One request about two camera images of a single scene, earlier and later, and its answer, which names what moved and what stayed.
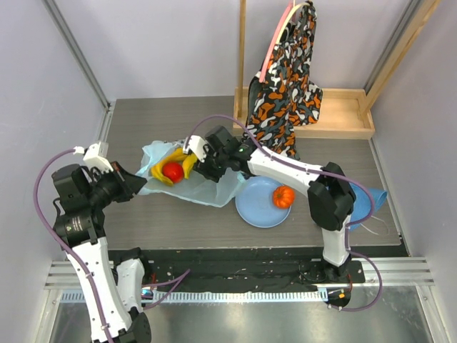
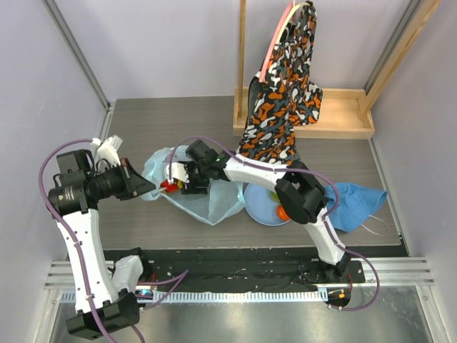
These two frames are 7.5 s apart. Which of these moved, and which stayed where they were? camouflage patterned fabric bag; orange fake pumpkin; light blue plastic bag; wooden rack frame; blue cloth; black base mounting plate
Moved: light blue plastic bag; orange fake pumpkin
Stayed: wooden rack frame; black base mounting plate; camouflage patterned fabric bag; blue cloth
